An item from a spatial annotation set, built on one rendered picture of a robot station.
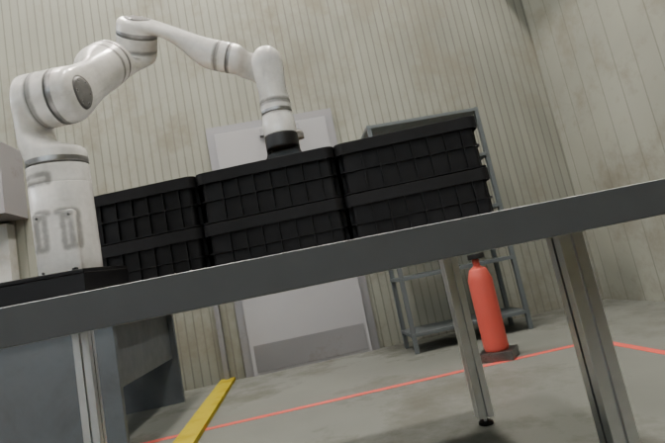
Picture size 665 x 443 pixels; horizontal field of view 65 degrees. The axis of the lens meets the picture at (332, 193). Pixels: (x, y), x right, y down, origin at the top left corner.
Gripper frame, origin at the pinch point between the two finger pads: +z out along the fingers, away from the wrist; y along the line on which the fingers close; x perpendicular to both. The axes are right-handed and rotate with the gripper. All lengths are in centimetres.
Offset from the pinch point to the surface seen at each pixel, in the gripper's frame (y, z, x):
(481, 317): 70, 61, 210
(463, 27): 144, -190, 369
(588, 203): 40, 16, -53
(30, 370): -164, 36, 141
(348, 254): 13, 17, -57
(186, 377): -156, 77, 318
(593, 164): 215, -31, 342
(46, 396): -158, 50, 142
